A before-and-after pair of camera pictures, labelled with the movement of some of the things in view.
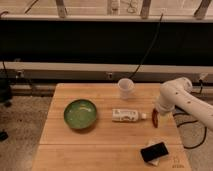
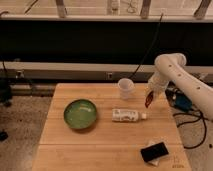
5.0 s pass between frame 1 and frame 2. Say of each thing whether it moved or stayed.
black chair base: stayed
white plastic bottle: stayed
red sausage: moved
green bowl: stayed
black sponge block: stayed
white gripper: moved
